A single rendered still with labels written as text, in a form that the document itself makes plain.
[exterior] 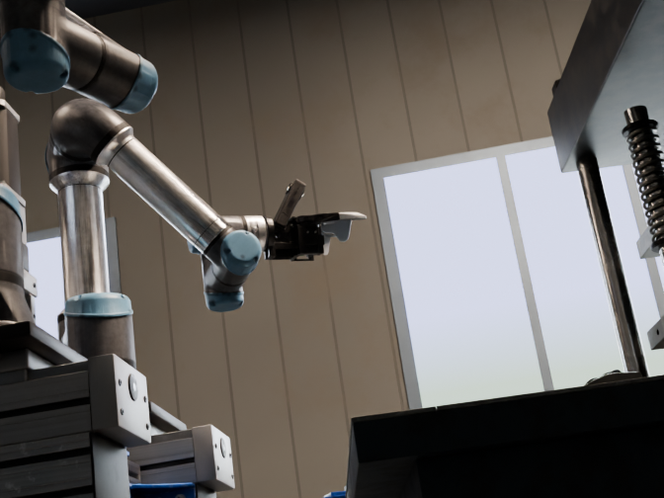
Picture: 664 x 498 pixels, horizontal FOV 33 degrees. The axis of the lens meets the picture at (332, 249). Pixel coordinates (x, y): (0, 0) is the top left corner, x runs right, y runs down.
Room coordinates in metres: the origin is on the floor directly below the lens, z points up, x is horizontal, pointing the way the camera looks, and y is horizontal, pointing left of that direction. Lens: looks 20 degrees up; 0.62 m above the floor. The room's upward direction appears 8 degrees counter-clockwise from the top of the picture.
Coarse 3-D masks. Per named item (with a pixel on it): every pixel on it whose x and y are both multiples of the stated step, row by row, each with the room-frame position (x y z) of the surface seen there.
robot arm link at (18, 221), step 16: (0, 192) 1.34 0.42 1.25; (0, 208) 1.33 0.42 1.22; (16, 208) 1.36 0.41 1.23; (0, 224) 1.33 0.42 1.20; (16, 224) 1.36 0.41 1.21; (0, 240) 1.33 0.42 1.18; (16, 240) 1.36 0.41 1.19; (0, 256) 1.33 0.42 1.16; (16, 256) 1.36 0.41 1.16; (16, 272) 1.36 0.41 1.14
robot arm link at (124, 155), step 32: (64, 128) 1.86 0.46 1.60; (96, 128) 1.84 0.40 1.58; (128, 128) 1.86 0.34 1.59; (96, 160) 1.91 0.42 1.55; (128, 160) 1.87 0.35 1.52; (160, 192) 1.89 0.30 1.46; (192, 192) 1.91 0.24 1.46; (192, 224) 1.91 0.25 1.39; (224, 224) 1.93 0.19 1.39; (224, 256) 1.91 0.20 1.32; (256, 256) 1.92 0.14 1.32
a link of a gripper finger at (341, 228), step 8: (344, 216) 2.10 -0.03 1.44; (352, 216) 2.10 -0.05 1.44; (360, 216) 2.11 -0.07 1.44; (328, 224) 2.12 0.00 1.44; (336, 224) 2.11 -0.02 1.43; (344, 224) 2.11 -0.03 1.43; (328, 232) 2.12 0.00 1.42; (336, 232) 2.12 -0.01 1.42; (344, 232) 2.11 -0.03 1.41; (344, 240) 2.12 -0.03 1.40
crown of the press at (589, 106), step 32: (608, 0) 2.25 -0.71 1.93; (640, 0) 2.06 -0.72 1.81; (608, 32) 2.30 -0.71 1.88; (640, 32) 2.19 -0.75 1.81; (576, 64) 2.58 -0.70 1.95; (608, 64) 2.35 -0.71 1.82; (640, 64) 2.34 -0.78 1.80; (576, 96) 2.64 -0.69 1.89; (608, 96) 2.49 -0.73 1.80; (640, 96) 2.51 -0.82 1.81; (576, 128) 2.71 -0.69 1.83; (608, 128) 2.68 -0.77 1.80; (576, 160) 2.87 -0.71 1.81; (608, 160) 2.90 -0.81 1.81
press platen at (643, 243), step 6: (648, 228) 2.73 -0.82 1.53; (642, 234) 2.79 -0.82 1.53; (648, 234) 2.74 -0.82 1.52; (642, 240) 2.80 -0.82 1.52; (648, 240) 2.75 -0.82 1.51; (642, 246) 2.81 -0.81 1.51; (648, 246) 2.76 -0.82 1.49; (642, 252) 2.82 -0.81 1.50; (648, 252) 2.80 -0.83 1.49; (654, 252) 2.81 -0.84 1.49; (642, 258) 2.85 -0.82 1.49
